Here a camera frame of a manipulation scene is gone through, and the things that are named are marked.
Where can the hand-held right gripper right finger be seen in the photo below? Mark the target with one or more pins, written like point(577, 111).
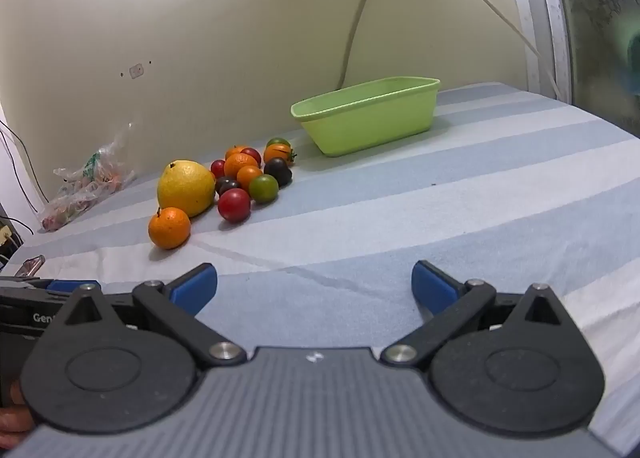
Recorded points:
point(432, 288)

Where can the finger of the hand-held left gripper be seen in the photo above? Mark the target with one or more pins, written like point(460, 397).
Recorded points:
point(75, 285)

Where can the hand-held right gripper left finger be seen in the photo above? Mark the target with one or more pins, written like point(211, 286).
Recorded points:
point(192, 288)

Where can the large orange mandarin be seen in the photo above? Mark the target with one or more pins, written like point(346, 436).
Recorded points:
point(169, 228)

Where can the large red tomato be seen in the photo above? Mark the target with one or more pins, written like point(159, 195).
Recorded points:
point(234, 204)

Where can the large yellow citrus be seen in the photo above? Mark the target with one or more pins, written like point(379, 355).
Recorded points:
point(185, 188)

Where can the small red cherry tomato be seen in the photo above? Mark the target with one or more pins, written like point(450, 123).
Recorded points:
point(217, 169)

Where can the green reddish tomato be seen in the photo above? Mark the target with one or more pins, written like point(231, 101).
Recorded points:
point(264, 188)

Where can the smooth orange tomato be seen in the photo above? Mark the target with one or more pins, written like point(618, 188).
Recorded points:
point(248, 177)

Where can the small orange mandarin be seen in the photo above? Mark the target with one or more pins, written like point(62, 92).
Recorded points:
point(233, 152)

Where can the dark purple tomato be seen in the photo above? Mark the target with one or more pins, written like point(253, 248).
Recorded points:
point(278, 171)

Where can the light green plastic basin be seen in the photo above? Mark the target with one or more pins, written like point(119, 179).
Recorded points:
point(370, 133)

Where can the person's left hand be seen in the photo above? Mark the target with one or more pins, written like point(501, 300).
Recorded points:
point(12, 425)

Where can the small shiny object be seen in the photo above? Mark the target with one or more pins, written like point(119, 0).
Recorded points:
point(30, 266)

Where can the yellowish power strip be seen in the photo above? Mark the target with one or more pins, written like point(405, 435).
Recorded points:
point(5, 236)

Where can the clear plastic bag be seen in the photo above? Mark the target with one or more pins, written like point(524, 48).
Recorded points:
point(75, 188)

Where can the orange tomato with green stem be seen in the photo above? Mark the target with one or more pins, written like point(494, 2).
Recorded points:
point(277, 153)

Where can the frosted window glass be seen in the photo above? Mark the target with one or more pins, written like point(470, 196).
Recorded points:
point(595, 23)

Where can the white window frame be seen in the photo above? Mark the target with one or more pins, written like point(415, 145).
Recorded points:
point(537, 13)

